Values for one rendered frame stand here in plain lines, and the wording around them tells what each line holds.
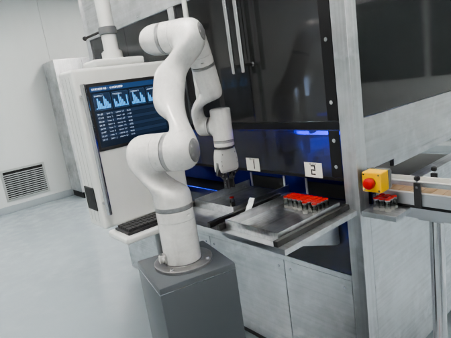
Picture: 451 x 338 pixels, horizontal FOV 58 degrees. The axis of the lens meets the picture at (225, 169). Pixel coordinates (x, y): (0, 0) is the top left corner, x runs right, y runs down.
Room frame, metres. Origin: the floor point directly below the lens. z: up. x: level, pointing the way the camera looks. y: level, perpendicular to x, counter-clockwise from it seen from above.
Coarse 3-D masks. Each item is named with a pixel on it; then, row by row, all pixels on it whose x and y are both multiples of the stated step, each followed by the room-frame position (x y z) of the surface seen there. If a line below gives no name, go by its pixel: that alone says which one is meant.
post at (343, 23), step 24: (336, 0) 1.44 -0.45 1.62; (336, 24) 1.45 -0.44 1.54; (336, 48) 1.45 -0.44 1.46; (336, 72) 1.46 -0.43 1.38; (360, 96) 1.45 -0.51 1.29; (360, 120) 1.44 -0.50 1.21; (360, 144) 1.44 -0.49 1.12; (360, 168) 1.43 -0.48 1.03; (360, 192) 1.42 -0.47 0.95; (360, 216) 1.42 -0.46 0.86; (360, 240) 1.42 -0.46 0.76; (360, 264) 1.43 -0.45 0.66; (360, 288) 1.43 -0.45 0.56; (360, 312) 1.44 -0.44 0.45; (360, 336) 1.45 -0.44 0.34
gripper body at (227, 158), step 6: (216, 150) 1.65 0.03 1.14; (222, 150) 1.64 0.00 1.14; (228, 150) 1.66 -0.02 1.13; (234, 150) 1.68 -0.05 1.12; (216, 156) 1.65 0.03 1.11; (222, 156) 1.64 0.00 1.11; (228, 156) 1.65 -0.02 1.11; (234, 156) 1.68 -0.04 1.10; (216, 162) 1.65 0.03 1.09; (222, 162) 1.63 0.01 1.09; (228, 162) 1.65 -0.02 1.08; (234, 162) 1.67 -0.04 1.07; (216, 168) 1.65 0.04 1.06; (222, 168) 1.63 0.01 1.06; (228, 168) 1.65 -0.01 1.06; (234, 168) 1.67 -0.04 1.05
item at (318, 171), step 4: (304, 164) 1.60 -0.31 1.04; (308, 164) 1.58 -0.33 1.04; (312, 164) 1.57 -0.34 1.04; (316, 164) 1.55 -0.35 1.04; (320, 164) 1.54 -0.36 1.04; (308, 168) 1.59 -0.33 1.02; (312, 168) 1.57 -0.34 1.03; (316, 168) 1.55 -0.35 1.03; (320, 168) 1.54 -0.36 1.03; (308, 172) 1.59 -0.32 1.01; (316, 172) 1.56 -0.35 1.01; (320, 172) 1.54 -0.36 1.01; (308, 176) 1.59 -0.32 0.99; (312, 176) 1.57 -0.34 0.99; (316, 176) 1.56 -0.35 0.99; (320, 176) 1.54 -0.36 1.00
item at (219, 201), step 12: (216, 192) 1.84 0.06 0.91; (228, 192) 1.89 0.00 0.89; (240, 192) 1.88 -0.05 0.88; (252, 192) 1.85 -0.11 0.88; (264, 192) 1.82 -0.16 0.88; (276, 192) 1.73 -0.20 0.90; (204, 204) 1.72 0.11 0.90; (216, 204) 1.65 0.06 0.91; (228, 204) 1.73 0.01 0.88; (240, 204) 1.60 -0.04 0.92
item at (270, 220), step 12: (264, 204) 1.56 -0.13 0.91; (276, 204) 1.60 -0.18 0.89; (336, 204) 1.43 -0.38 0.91; (240, 216) 1.48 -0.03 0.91; (252, 216) 1.52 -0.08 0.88; (264, 216) 1.50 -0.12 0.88; (276, 216) 1.48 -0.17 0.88; (288, 216) 1.47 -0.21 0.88; (300, 216) 1.45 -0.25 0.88; (312, 216) 1.34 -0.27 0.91; (228, 228) 1.42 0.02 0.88; (240, 228) 1.37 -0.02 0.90; (252, 228) 1.32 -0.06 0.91; (264, 228) 1.38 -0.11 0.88; (276, 228) 1.36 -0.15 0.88; (288, 228) 1.26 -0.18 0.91
